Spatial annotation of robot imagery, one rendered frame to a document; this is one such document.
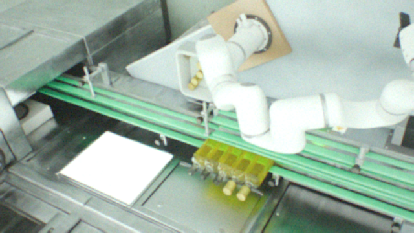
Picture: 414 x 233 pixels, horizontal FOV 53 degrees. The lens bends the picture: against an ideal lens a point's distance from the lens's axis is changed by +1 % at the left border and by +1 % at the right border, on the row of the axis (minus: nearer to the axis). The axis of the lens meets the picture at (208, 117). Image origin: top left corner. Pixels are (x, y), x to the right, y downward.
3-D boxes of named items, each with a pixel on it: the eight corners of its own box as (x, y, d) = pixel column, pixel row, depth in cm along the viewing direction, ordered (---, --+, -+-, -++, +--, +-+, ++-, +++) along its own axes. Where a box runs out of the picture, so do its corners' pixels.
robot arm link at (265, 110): (216, 117, 122) (224, 143, 109) (207, 76, 115) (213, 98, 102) (261, 106, 122) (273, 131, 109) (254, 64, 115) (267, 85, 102)
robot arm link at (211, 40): (214, 111, 121) (198, 62, 113) (206, 79, 141) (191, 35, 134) (245, 101, 120) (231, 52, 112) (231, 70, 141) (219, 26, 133)
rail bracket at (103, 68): (113, 78, 211) (82, 101, 196) (105, 49, 200) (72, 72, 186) (120, 80, 209) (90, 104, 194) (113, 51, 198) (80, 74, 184)
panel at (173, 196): (107, 133, 207) (56, 177, 184) (106, 128, 205) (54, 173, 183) (273, 195, 167) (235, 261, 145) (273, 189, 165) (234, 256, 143)
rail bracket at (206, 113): (213, 123, 176) (197, 141, 167) (209, 91, 165) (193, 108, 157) (218, 125, 174) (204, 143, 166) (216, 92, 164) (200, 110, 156)
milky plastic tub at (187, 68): (191, 84, 188) (180, 94, 182) (185, 40, 174) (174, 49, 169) (224, 93, 180) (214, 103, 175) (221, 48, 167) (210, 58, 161)
